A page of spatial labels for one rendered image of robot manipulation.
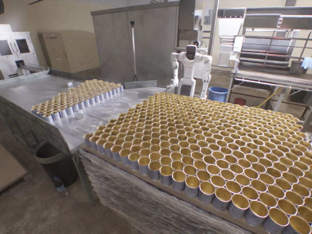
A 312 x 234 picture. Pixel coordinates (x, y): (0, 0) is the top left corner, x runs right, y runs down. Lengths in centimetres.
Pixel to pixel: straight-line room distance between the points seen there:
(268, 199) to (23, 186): 275
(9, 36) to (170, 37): 464
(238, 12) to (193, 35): 94
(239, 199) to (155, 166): 43
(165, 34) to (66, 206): 338
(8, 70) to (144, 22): 429
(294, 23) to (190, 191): 325
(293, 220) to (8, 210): 268
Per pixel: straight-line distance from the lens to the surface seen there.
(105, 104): 182
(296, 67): 447
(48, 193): 254
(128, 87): 224
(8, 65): 612
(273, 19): 352
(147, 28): 375
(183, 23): 308
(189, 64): 202
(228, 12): 357
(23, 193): 274
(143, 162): 89
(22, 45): 622
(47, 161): 210
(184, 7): 311
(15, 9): 787
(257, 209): 83
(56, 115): 166
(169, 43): 347
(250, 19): 351
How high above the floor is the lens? 179
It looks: 30 degrees down
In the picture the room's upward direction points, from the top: straight up
